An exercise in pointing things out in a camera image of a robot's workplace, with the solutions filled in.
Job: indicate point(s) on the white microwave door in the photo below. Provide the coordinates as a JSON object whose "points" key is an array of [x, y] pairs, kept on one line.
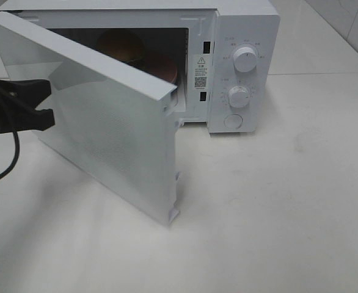
{"points": [[113, 121]]}

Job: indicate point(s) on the burger with yellow bun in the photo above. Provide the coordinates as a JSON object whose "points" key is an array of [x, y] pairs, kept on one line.
{"points": [[122, 45]]}

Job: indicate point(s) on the white warning label sticker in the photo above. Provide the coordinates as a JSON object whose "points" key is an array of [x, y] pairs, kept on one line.
{"points": [[200, 70]]}

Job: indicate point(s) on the white microwave oven body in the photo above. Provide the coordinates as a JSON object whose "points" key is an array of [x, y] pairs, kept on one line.
{"points": [[178, 29]]}

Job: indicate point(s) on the pink plate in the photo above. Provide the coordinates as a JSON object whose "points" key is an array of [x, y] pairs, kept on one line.
{"points": [[158, 65]]}

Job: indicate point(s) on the white microwave knob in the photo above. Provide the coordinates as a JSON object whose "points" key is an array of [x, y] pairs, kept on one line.
{"points": [[245, 58], [238, 96]]}

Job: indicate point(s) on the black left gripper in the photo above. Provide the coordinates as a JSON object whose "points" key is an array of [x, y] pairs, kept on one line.
{"points": [[31, 92]]}

